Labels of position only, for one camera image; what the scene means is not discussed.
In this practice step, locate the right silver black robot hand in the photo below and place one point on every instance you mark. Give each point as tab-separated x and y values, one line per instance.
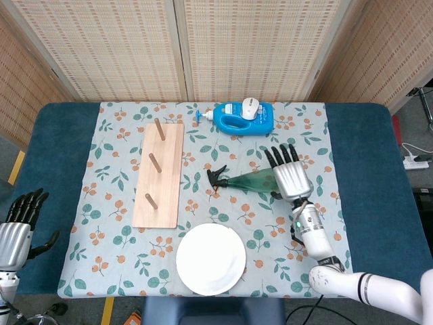
291	179

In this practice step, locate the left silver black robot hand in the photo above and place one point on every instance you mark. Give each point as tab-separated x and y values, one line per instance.
13	240

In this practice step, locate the green spray bottle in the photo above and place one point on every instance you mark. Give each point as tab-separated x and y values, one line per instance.
250	181

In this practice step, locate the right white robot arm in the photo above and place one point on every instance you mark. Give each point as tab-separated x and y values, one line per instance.
314	233

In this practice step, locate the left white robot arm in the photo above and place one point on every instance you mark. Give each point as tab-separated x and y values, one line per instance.
6	287

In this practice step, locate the blue detergent pump bottle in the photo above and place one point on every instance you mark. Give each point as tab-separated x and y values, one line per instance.
230	127

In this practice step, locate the white computer mouse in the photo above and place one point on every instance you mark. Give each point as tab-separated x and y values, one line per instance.
249	108

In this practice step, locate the floral fruit-print tablecloth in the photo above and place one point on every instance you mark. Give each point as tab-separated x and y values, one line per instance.
101	210

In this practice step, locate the teal table cover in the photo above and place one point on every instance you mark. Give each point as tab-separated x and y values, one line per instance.
50	152

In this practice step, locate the white paper plate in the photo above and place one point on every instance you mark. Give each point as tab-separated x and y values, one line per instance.
209	260

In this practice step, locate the white power strip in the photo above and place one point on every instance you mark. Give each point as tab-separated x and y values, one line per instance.
416	164

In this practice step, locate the wooden three-peg board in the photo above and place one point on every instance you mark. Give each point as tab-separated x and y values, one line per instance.
162	189

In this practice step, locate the black equipment box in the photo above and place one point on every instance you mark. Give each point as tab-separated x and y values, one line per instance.
424	213

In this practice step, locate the orange box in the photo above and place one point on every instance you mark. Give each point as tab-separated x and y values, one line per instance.
134	319

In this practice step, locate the blue padded seat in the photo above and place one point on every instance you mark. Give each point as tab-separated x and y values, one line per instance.
209	313

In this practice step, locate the woven bamboo folding screen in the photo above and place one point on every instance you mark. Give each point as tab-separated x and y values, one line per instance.
118	50

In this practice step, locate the metal stand frame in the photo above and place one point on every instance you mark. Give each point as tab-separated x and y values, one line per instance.
423	93

